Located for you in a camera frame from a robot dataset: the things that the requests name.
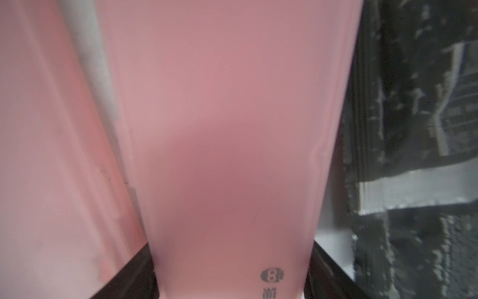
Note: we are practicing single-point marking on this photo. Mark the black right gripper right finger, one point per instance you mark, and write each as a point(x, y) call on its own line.
point(326, 280)

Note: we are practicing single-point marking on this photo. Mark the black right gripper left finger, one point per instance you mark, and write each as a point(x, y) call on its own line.
point(136, 280)

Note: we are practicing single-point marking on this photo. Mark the black patterned pouch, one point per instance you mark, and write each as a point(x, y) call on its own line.
point(410, 130)

